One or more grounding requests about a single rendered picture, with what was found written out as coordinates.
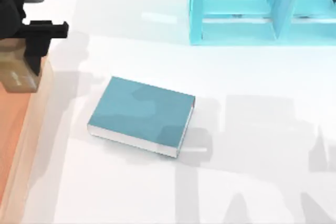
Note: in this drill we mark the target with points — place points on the shallow salmon-coloured box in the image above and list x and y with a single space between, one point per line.
11 134

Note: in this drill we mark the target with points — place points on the teal book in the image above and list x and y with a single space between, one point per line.
139 113

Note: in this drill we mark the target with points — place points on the light blue rack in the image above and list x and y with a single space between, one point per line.
236 3

